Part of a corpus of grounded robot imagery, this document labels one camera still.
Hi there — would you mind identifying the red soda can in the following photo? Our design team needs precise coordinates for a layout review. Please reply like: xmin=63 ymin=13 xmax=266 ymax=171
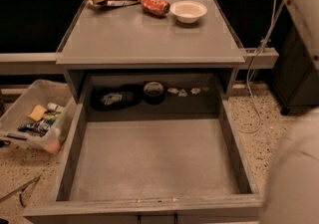
xmin=141 ymin=0 xmax=170 ymax=18

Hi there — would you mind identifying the white power cable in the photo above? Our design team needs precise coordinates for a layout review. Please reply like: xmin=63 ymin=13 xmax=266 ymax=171
xmin=237 ymin=0 xmax=278 ymax=134

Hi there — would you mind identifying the blue snack wrapper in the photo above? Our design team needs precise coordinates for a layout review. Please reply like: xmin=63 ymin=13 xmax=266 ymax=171
xmin=17 ymin=119 xmax=55 ymax=136

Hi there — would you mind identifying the clear plastic bin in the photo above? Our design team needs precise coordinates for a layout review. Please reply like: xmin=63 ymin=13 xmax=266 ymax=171
xmin=0 ymin=80 xmax=76 ymax=154

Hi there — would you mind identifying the yellow sponge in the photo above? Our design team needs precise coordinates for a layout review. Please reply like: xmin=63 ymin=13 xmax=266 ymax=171
xmin=28 ymin=105 xmax=47 ymax=121

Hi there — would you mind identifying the grey counter cabinet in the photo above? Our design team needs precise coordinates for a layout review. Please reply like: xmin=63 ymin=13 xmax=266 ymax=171
xmin=57 ymin=0 xmax=246 ymax=99

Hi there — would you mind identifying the small white can in bin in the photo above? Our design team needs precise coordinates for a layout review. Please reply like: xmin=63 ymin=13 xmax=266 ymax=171
xmin=47 ymin=103 xmax=65 ymax=112

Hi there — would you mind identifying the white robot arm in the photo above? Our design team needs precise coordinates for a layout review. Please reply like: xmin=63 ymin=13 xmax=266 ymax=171
xmin=259 ymin=0 xmax=319 ymax=224

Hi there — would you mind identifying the open grey drawer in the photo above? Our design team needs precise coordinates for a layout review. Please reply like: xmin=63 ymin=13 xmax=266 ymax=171
xmin=24 ymin=71 xmax=262 ymax=224

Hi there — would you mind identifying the white bowl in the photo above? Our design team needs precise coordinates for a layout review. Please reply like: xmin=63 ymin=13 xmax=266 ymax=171
xmin=170 ymin=1 xmax=207 ymax=24

